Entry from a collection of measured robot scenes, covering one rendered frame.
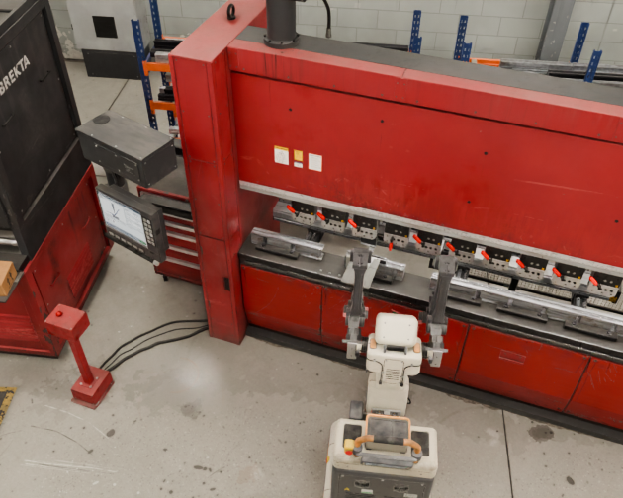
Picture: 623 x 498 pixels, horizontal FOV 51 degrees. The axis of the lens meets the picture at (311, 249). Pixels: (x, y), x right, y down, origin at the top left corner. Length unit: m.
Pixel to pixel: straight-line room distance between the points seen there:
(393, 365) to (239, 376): 1.68
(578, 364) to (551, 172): 1.34
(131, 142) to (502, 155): 1.93
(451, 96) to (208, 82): 1.25
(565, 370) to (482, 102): 1.86
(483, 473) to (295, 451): 1.21
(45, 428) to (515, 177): 3.39
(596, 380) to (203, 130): 2.80
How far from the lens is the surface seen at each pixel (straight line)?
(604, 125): 3.40
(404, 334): 3.35
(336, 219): 4.05
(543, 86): 3.49
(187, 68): 3.61
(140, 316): 5.31
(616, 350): 4.25
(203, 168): 3.93
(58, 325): 4.32
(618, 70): 5.79
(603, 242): 3.83
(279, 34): 3.60
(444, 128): 3.50
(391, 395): 3.72
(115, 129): 3.73
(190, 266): 5.15
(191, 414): 4.69
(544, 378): 4.51
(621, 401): 4.61
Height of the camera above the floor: 3.89
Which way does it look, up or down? 43 degrees down
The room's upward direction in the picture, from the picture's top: 1 degrees clockwise
